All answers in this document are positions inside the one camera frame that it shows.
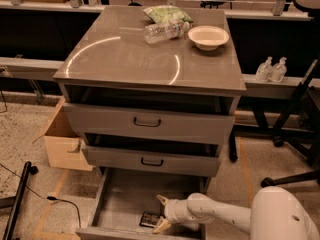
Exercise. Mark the left sanitizer pump bottle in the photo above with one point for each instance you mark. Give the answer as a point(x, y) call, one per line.
point(263, 71)

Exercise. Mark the green snack bag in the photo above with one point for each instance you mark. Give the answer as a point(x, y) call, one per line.
point(165, 13)

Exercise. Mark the black office chair base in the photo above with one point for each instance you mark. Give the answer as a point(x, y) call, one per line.
point(297, 160)

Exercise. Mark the grey top drawer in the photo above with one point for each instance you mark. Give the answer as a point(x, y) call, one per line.
point(148, 124)

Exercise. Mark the grey drawer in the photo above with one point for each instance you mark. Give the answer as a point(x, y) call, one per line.
point(148, 124)
point(151, 161)
point(124, 196)

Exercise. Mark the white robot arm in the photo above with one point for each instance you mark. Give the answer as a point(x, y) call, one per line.
point(275, 214)

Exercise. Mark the grey bottom drawer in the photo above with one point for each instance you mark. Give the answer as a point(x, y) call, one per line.
point(124, 196)

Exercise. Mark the white paper bowl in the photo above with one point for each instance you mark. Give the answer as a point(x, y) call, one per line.
point(208, 38)

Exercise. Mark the clear plastic water bottle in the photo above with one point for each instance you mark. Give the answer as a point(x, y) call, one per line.
point(159, 32)

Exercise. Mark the cardboard box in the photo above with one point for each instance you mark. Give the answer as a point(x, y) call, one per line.
point(62, 144)

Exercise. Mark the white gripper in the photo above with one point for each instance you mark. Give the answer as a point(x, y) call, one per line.
point(172, 210)

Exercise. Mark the black metal stand leg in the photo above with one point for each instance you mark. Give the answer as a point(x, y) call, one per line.
point(14, 202)

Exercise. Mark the rxbar chocolate bar wrapper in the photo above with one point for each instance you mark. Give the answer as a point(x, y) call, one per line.
point(149, 219)

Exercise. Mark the grey middle drawer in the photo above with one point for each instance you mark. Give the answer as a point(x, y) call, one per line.
point(151, 161)

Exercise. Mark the grey drawer cabinet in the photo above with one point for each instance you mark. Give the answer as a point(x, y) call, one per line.
point(113, 66)

